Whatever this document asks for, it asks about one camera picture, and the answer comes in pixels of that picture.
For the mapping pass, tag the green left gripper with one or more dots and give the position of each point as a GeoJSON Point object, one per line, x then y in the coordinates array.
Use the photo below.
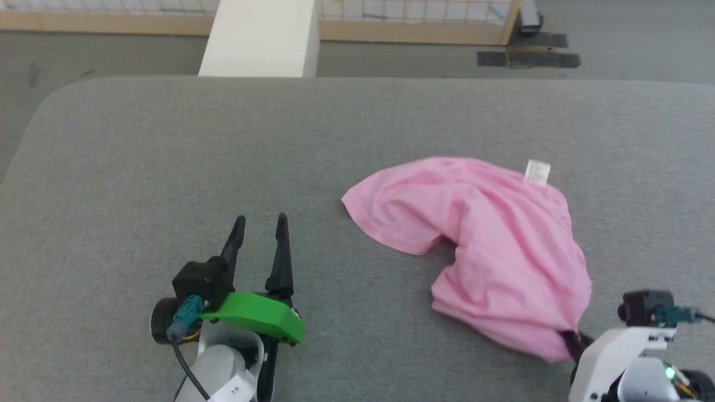
{"type": "Point", "coordinates": [262, 315]}

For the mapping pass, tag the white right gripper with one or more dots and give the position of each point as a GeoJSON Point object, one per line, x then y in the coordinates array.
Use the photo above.
{"type": "Point", "coordinates": [606, 352]}

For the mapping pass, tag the pink garment with white label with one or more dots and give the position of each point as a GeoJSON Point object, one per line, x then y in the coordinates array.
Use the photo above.
{"type": "Point", "coordinates": [503, 245]}

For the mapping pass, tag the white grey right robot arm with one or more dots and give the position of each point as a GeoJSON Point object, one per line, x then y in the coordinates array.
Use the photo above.
{"type": "Point", "coordinates": [653, 385]}

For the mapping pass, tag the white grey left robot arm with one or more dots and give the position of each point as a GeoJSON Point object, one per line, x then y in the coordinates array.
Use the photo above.
{"type": "Point", "coordinates": [220, 368]}

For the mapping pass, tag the white rectangular box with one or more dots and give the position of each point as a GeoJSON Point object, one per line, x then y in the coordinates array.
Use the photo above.
{"type": "Point", "coordinates": [260, 36]}

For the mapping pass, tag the wood framed lemon tile partition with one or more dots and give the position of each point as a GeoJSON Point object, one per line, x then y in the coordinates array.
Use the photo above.
{"type": "Point", "coordinates": [391, 30]}

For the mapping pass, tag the long black floor tape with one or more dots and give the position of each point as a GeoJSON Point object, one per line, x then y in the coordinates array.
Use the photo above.
{"type": "Point", "coordinates": [528, 59]}

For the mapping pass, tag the short black floor tape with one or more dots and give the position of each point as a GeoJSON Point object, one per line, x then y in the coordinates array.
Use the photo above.
{"type": "Point", "coordinates": [539, 40]}

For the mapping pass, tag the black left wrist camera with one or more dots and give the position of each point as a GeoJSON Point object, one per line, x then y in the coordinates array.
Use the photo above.
{"type": "Point", "coordinates": [198, 282]}

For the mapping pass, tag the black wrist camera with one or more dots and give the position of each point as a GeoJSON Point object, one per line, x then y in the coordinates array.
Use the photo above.
{"type": "Point", "coordinates": [645, 307]}
{"type": "Point", "coordinates": [198, 282]}

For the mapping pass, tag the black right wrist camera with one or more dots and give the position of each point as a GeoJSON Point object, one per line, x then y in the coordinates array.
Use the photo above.
{"type": "Point", "coordinates": [645, 307]}

